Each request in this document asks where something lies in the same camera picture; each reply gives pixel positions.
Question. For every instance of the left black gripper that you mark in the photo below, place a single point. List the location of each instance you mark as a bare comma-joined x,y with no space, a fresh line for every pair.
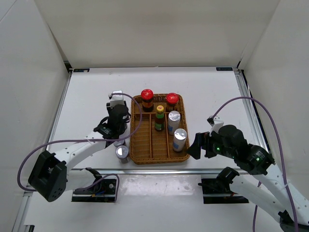
127,118

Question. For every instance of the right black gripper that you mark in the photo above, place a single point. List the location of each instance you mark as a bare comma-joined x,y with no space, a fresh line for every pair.
203,139

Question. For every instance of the silver-lid white can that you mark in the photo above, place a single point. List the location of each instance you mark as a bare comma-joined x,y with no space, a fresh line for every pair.
174,118
179,139

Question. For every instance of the white-lid spice jar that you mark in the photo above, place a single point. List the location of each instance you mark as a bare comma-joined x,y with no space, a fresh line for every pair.
119,143
122,153

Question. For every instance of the red-lid sauce jar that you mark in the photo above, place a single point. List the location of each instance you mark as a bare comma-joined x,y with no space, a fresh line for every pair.
147,100
172,100

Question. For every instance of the yellow-cap sauce bottle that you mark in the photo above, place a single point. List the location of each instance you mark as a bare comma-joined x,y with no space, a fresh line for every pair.
159,118

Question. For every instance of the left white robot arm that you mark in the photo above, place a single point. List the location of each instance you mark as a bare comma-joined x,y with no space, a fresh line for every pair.
51,175

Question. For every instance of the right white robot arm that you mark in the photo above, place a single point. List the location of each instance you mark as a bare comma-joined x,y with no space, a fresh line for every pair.
283,202

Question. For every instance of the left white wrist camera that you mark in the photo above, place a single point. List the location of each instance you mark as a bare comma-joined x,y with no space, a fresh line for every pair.
116,99

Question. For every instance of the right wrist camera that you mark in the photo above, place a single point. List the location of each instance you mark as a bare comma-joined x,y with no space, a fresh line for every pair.
216,123

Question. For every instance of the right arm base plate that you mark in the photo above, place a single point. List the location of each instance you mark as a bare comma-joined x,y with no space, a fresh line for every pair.
214,194

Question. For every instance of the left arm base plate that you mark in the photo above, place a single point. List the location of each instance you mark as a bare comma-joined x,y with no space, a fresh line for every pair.
105,191

